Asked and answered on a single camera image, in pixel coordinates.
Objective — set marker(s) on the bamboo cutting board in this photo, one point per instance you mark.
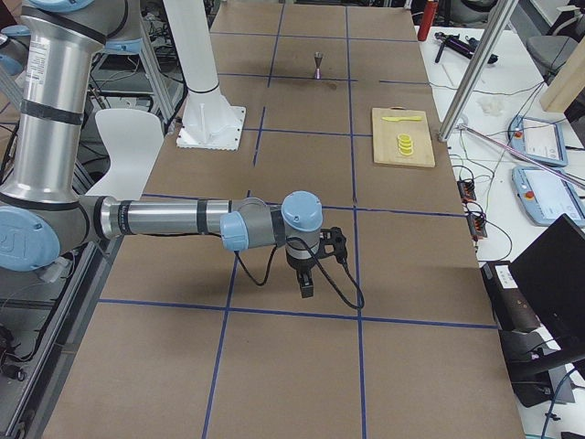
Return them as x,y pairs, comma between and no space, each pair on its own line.
386,145

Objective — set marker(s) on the blue teach pendant near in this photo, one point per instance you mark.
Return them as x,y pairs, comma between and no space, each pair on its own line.
546,197

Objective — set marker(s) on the black computer monitor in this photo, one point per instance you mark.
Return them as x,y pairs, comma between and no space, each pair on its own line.
550,275

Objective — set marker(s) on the steel jigger measuring cup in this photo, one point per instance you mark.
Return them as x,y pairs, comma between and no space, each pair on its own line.
318,58

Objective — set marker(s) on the white cotton wad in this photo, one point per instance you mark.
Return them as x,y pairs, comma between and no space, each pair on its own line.
491,105

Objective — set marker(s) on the blue teach pendant far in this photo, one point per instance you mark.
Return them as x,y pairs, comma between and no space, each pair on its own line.
541,140

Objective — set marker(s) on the aluminium frame post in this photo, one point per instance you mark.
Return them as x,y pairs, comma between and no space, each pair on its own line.
496,25

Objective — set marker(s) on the red bottle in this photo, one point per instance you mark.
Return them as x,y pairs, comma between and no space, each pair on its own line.
427,19

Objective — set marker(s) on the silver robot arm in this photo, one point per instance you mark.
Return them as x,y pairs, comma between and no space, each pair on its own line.
41,215

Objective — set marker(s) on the white pedestal column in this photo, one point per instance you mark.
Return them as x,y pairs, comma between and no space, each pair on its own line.
208,121

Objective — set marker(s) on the white chair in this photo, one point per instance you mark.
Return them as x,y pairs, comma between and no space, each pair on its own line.
133,139

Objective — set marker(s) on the yellow plastic knife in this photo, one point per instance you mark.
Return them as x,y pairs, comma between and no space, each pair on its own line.
397,119

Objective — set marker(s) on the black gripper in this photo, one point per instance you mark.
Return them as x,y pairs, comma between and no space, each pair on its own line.
299,264

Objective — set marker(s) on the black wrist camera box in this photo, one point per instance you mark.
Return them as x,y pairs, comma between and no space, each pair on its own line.
333,243

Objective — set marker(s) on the blue teach pendant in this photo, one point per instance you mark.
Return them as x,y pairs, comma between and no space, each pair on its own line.
546,197
541,140

